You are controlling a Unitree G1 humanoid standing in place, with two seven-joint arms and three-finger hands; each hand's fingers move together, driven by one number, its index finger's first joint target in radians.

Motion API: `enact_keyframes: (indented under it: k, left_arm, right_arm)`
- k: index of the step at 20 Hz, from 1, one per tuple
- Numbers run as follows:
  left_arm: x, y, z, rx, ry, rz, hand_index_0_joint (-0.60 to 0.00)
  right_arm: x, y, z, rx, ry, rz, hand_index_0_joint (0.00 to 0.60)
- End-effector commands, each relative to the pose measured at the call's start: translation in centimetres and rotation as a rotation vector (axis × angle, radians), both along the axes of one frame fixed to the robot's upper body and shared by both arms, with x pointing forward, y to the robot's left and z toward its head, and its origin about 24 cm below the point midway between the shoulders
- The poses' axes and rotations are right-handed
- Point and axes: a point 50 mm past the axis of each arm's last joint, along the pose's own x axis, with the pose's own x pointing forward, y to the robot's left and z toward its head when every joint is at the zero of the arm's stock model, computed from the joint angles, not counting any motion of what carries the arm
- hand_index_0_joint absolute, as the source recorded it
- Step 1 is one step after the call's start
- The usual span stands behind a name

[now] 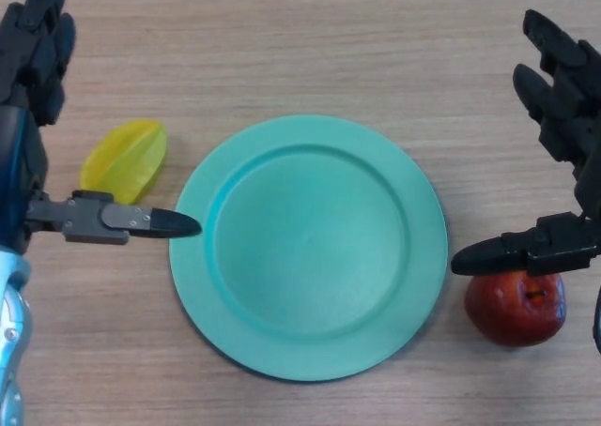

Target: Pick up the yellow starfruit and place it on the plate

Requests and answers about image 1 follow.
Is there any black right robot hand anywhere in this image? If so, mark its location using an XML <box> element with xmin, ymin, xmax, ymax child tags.
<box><xmin>450</xmin><ymin>8</ymin><xmax>601</xmax><ymax>277</ymax></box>

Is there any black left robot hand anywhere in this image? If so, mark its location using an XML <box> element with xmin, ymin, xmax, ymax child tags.
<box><xmin>0</xmin><ymin>0</ymin><xmax>203</xmax><ymax>258</ymax></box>

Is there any yellow starfruit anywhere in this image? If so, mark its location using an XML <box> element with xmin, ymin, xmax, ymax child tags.
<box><xmin>78</xmin><ymin>118</ymin><xmax>169</xmax><ymax>205</ymax></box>

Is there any green round plate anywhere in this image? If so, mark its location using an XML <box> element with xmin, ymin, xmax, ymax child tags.
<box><xmin>167</xmin><ymin>114</ymin><xmax>448</xmax><ymax>383</ymax></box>

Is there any red apple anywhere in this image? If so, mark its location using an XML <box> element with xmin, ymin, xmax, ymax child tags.
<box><xmin>463</xmin><ymin>270</ymin><xmax>567</xmax><ymax>347</ymax></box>

